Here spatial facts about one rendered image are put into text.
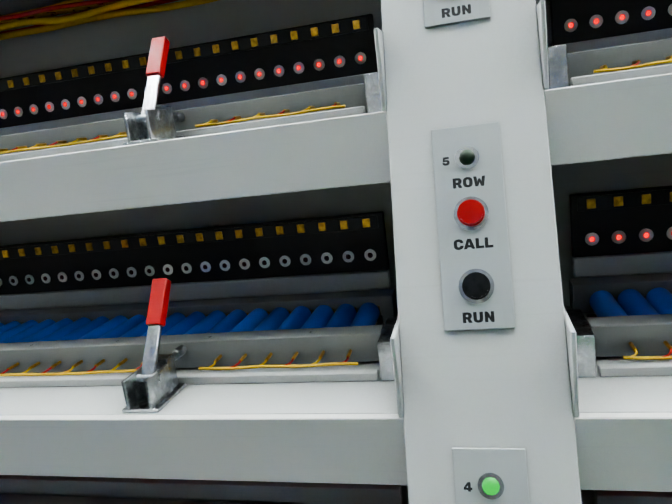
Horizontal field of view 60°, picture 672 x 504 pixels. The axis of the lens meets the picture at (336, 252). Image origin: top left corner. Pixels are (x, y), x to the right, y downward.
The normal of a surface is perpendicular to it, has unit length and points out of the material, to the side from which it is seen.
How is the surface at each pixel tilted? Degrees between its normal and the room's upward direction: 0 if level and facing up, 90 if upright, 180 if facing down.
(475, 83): 90
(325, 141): 110
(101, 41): 90
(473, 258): 90
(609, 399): 20
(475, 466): 90
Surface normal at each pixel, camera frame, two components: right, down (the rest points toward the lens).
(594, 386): -0.12, -0.97
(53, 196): -0.22, 0.23
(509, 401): -0.25, -0.11
